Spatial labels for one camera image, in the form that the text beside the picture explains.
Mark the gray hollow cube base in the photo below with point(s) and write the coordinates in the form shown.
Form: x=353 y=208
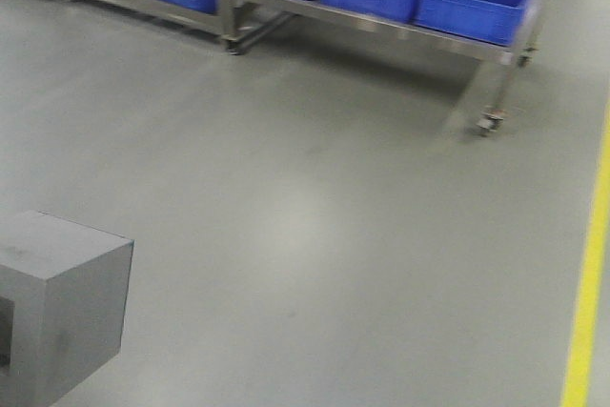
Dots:
x=64 y=289

